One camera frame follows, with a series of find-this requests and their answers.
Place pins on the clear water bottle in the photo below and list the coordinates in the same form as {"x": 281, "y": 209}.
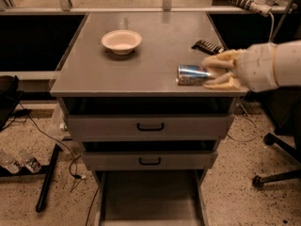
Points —
{"x": 9, "y": 163}
{"x": 30, "y": 161}

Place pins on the grey bottom drawer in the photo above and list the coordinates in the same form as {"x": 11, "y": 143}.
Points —
{"x": 151, "y": 198}

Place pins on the white power strip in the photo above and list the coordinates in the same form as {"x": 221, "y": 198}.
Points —
{"x": 257, "y": 6}

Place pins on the clear water bottle right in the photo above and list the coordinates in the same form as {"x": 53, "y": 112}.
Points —
{"x": 30, "y": 161}

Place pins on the clear water bottle left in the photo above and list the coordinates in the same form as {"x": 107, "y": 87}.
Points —
{"x": 9, "y": 163}

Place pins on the black top drawer handle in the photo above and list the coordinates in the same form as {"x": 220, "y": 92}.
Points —
{"x": 150, "y": 127}

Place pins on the black middle drawer handle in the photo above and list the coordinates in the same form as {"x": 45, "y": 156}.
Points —
{"x": 149, "y": 162}

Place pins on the redbull can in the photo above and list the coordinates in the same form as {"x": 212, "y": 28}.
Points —
{"x": 192, "y": 75}

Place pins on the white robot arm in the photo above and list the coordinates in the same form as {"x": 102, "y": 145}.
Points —
{"x": 287, "y": 65}

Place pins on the grey middle drawer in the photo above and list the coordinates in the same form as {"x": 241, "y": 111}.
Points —
{"x": 149, "y": 155}

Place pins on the grey drawer cabinet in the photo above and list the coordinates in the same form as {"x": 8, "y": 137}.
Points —
{"x": 95, "y": 81}

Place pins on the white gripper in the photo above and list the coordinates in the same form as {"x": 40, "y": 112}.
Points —
{"x": 256, "y": 67}

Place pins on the black drawer handle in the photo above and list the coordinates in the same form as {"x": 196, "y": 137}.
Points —
{"x": 150, "y": 127}
{"x": 149, "y": 162}

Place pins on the white bowl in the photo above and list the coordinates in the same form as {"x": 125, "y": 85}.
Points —
{"x": 121, "y": 42}

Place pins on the grey drawer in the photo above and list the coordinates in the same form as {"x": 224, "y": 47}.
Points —
{"x": 151, "y": 198}
{"x": 87, "y": 128}
{"x": 149, "y": 155}

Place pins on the grey top drawer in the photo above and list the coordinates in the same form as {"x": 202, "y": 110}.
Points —
{"x": 87, "y": 128}

